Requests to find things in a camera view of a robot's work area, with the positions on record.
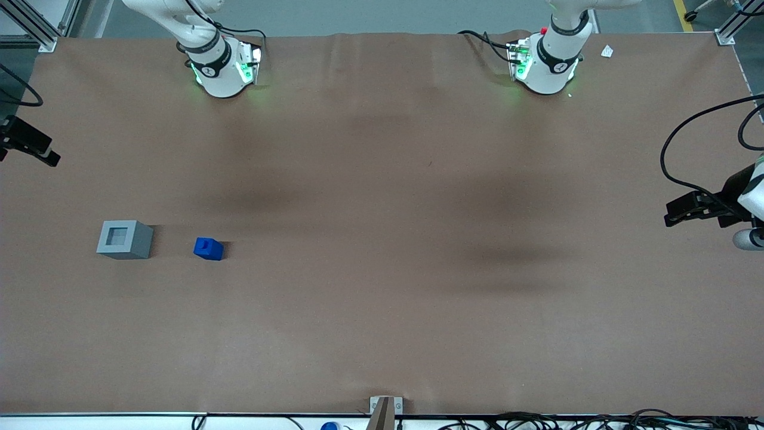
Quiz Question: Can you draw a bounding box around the small metal bracket plate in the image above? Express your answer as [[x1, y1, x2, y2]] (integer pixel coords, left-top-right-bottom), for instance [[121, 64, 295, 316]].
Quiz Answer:
[[369, 396, 403, 416]]

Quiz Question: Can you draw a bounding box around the brown table cover sheet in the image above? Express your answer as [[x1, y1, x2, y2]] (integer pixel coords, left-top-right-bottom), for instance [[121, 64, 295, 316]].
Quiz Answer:
[[0, 30, 764, 416]]

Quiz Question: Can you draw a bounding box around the aluminium frame profile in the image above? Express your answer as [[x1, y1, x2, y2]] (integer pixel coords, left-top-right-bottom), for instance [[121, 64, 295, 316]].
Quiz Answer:
[[0, 0, 82, 53], [714, 0, 764, 46]]

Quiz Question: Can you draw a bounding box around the black cable bundle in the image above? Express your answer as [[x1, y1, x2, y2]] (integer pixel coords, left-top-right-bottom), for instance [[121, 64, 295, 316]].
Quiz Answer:
[[439, 408, 764, 430]]

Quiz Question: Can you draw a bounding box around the black left base cable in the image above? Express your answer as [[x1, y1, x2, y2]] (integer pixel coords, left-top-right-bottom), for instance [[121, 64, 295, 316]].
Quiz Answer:
[[458, 29, 517, 64]]

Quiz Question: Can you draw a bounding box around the black caster wheel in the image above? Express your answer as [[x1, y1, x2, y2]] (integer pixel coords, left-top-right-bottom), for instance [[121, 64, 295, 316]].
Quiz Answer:
[[683, 0, 718, 23]]

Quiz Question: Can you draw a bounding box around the gray square base block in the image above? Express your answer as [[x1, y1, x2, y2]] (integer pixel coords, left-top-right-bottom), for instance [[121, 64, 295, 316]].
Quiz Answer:
[[97, 220, 154, 260]]

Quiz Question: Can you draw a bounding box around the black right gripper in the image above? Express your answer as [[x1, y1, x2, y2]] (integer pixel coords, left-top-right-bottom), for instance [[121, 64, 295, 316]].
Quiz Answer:
[[0, 116, 61, 167]]

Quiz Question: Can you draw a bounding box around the black base cable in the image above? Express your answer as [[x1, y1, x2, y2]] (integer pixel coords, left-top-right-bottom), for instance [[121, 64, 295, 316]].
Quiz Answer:
[[458, 29, 517, 64], [175, 0, 267, 67]]

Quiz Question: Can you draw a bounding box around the short black looped cable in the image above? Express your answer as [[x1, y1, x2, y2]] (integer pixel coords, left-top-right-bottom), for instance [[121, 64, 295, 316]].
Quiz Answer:
[[738, 103, 764, 152]]

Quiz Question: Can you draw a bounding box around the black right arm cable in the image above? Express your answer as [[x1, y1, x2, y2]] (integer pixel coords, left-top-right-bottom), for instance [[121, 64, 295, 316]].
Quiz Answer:
[[0, 62, 44, 108]]

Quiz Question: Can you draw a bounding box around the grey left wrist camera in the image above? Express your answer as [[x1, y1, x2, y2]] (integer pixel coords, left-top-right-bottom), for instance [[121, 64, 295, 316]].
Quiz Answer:
[[733, 228, 764, 251]]

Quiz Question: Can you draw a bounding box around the long black left arm cable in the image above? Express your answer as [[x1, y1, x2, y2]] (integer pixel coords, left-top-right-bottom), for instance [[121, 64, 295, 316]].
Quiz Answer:
[[660, 94, 764, 210]]

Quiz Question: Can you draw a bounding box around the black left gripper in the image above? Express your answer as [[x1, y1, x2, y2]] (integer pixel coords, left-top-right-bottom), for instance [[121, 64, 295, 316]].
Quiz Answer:
[[664, 164, 757, 229]]

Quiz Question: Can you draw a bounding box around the black right base cable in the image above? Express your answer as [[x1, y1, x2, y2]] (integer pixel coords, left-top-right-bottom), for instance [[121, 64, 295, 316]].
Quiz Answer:
[[175, 0, 267, 67]]

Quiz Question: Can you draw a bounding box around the blue plastic part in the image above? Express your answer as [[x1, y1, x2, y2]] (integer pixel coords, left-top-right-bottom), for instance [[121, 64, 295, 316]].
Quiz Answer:
[[193, 237, 224, 262]]

